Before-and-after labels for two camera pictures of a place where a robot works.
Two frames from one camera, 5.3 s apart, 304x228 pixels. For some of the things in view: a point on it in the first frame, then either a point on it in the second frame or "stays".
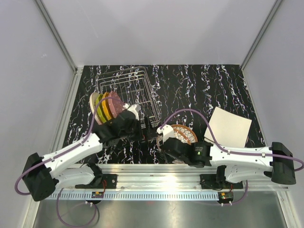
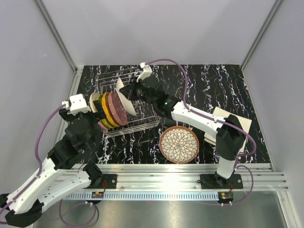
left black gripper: x=137 y=123 -> x=99 y=115
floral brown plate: x=183 y=133 -> x=127 y=103
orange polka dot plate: x=105 y=104 stays
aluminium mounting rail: x=161 y=178 stays
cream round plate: x=93 y=97 stays
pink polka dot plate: x=116 y=105 stays
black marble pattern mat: x=165 y=95 stays
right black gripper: x=165 y=155 -> x=128 y=91
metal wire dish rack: x=134 y=86 stays
